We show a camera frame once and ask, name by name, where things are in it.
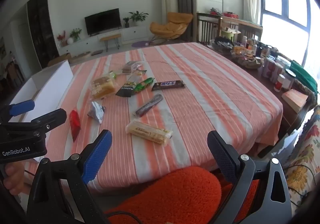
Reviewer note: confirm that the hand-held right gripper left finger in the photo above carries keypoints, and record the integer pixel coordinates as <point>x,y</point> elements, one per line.
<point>96,156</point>

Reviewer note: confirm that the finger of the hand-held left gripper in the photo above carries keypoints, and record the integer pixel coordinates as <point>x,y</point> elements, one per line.
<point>22,108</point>
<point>50,119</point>

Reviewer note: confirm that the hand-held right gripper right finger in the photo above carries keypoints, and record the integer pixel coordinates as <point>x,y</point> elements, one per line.
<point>222,156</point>

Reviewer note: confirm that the red snack packet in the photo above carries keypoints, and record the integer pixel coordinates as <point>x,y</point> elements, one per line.
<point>74,124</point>

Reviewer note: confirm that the silver snack packet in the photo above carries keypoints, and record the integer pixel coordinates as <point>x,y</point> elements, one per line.
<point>96,111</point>

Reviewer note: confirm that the beige cracker packet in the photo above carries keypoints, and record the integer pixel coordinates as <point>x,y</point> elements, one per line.
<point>147,131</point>

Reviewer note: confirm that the yellow bread packet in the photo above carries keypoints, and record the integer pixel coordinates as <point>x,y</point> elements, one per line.
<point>102,88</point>

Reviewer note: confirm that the long black-ended snack packet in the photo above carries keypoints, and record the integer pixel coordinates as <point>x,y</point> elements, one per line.
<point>125,90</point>

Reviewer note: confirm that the dark purple snack bar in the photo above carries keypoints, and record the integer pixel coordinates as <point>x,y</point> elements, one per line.
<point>148,105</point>

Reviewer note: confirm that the green sausage packet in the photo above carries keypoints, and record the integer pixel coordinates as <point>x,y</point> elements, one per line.
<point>143,84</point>

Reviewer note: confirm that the brown chocolate bar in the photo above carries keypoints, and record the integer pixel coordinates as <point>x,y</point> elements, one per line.
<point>167,85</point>

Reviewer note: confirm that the clear biscuit packet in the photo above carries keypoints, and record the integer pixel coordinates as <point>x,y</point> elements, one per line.
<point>128,68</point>

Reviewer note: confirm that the person's left hand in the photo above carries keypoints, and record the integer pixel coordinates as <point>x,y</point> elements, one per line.
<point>13,177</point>

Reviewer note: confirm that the person's orange fleece trousers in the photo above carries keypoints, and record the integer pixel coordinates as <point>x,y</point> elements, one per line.
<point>175,194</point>

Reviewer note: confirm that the brown cardboard box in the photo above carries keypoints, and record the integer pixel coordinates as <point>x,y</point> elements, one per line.
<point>58,59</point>

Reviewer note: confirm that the orange striped tablecloth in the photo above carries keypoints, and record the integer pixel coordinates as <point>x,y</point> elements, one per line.
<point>200,89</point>

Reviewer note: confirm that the red flowers in vase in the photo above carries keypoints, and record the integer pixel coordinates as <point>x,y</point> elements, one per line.
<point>62,38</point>

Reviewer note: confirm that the floral cloth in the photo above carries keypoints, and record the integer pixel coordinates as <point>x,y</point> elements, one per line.
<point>305,154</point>

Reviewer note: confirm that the dark cabinet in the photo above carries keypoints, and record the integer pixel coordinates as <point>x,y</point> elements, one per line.
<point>41,26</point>

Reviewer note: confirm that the plant in white vase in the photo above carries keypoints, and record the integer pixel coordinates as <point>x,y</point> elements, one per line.
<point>75,35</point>

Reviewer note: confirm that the book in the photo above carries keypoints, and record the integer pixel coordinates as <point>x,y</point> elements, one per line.
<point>295,100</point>

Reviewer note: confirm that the wicker basket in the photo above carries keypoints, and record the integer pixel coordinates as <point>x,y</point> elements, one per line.
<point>246,60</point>

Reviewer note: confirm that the wooden bench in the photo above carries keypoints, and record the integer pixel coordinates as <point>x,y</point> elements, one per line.
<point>110,37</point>

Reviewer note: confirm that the group of cans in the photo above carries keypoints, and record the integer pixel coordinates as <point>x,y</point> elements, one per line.
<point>275,69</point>

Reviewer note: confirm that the black television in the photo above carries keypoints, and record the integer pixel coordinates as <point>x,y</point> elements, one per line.
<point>102,22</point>

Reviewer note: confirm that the green cloth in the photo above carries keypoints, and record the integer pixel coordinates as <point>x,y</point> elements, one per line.
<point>302,76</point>

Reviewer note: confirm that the purple rug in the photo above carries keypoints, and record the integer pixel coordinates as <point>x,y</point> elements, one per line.
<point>140,44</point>

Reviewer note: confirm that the white television cabinet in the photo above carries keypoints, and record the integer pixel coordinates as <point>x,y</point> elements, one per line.
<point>135,34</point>

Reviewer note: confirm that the small potted plant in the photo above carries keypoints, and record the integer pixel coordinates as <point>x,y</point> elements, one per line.
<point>126,22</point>

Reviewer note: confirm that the large potted plant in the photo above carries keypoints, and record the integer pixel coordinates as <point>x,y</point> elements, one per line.
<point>138,17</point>

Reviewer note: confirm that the orange lounge chair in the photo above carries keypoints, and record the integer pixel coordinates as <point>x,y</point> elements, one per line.
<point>172,25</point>

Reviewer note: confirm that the window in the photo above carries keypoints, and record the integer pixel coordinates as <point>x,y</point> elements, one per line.
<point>277,4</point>

